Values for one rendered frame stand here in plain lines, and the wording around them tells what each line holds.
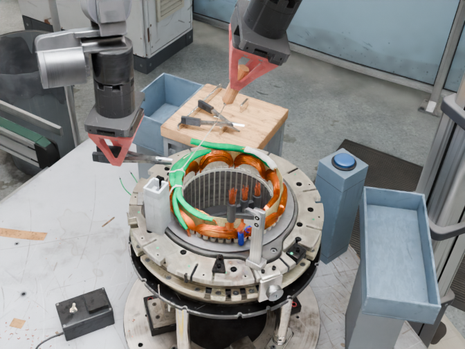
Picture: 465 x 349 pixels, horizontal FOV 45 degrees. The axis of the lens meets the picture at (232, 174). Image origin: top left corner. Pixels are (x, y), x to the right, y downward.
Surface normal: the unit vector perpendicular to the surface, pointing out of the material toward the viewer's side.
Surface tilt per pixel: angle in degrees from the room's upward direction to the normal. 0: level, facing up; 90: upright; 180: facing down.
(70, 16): 90
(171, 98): 90
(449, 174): 90
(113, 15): 69
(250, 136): 0
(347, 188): 90
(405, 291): 0
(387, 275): 0
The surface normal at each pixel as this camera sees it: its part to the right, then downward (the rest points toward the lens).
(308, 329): 0.04, -0.76
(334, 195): -0.77, 0.40
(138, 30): -0.51, 0.55
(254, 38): 0.37, -0.66
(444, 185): -0.92, 0.22
